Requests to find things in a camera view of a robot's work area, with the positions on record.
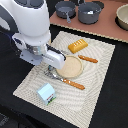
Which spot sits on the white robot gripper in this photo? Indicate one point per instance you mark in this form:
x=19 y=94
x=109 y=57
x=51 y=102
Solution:
x=37 y=49

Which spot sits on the small grey saucepan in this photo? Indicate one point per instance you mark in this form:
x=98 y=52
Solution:
x=65 y=9

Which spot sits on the yellow bread loaf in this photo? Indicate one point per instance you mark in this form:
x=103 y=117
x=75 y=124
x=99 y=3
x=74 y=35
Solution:
x=77 y=46

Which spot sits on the light blue milk carton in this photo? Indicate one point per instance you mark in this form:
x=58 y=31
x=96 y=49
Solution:
x=46 y=93

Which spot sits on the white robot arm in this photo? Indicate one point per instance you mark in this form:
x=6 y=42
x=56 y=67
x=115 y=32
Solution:
x=29 y=22

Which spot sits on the tan round plate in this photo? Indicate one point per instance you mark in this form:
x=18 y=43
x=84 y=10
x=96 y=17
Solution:
x=72 y=68

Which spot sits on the large grey pot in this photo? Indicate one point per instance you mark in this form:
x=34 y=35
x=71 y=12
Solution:
x=88 y=12

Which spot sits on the beige woven placemat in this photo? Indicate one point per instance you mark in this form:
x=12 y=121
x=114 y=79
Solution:
x=72 y=108

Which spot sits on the cream bowl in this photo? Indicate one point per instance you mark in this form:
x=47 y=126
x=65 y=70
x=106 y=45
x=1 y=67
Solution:
x=122 y=15

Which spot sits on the wooden handled fork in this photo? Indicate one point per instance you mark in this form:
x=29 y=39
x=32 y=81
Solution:
x=69 y=82

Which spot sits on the wooden handled knife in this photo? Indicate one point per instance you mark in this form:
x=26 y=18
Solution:
x=87 y=59

